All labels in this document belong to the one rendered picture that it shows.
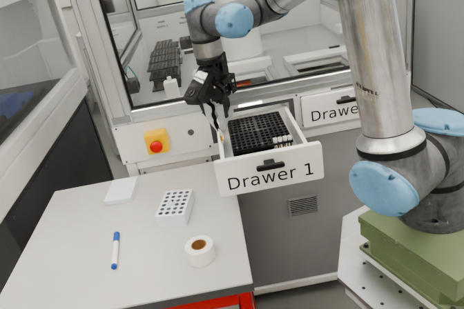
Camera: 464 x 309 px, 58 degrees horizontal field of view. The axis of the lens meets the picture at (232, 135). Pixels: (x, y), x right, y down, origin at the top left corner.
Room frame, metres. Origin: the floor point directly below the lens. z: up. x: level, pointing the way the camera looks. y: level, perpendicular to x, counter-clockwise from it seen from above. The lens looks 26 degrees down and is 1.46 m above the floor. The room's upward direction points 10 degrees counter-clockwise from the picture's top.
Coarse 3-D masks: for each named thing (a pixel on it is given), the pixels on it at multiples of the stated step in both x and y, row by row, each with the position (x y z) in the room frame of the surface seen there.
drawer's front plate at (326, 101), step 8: (352, 88) 1.28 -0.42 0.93; (312, 96) 1.28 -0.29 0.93; (320, 96) 1.27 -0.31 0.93; (328, 96) 1.28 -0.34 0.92; (336, 96) 1.28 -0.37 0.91; (352, 96) 1.28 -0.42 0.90; (304, 104) 1.27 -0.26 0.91; (312, 104) 1.27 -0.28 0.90; (320, 104) 1.27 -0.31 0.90; (328, 104) 1.27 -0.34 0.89; (336, 104) 1.28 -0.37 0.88; (344, 104) 1.28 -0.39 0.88; (352, 104) 1.28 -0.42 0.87; (304, 112) 1.27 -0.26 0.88; (320, 112) 1.27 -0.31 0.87; (328, 112) 1.27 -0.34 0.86; (336, 112) 1.28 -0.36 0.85; (344, 112) 1.28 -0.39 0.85; (304, 120) 1.27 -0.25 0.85; (320, 120) 1.27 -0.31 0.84; (328, 120) 1.28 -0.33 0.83; (336, 120) 1.28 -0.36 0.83; (344, 120) 1.28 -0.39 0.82
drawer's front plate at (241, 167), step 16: (304, 144) 0.96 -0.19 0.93; (320, 144) 0.95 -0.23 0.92; (224, 160) 0.96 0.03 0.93; (240, 160) 0.95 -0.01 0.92; (256, 160) 0.95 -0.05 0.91; (288, 160) 0.95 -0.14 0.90; (304, 160) 0.95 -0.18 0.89; (320, 160) 0.95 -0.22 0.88; (224, 176) 0.95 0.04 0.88; (240, 176) 0.95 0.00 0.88; (272, 176) 0.95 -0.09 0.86; (288, 176) 0.95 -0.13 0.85; (304, 176) 0.95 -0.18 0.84; (320, 176) 0.95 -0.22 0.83; (224, 192) 0.95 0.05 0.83; (240, 192) 0.95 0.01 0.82
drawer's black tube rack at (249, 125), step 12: (240, 120) 1.25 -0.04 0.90; (252, 120) 1.24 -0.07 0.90; (264, 120) 1.22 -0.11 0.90; (276, 120) 1.21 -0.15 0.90; (240, 132) 1.16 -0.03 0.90; (252, 132) 1.15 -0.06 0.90; (264, 132) 1.13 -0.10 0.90; (276, 132) 1.12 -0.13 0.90; (288, 132) 1.10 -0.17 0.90; (240, 144) 1.08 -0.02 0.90; (252, 144) 1.07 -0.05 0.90; (288, 144) 1.07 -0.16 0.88
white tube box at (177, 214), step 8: (168, 192) 1.06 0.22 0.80; (176, 192) 1.05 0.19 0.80; (184, 192) 1.04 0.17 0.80; (192, 192) 1.04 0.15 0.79; (168, 200) 1.02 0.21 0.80; (176, 200) 1.01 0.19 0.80; (184, 200) 1.01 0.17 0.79; (192, 200) 1.03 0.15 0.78; (160, 208) 0.98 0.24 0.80; (168, 208) 0.98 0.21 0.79; (176, 208) 0.98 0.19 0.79; (184, 208) 0.96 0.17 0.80; (160, 216) 0.95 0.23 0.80; (168, 216) 0.94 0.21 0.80; (176, 216) 0.94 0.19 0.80; (184, 216) 0.94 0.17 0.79; (160, 224) 0.95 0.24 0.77; (168, 224) 0.94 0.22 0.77; (176, 224) 0.94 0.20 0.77; (184, 224) 0.93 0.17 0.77
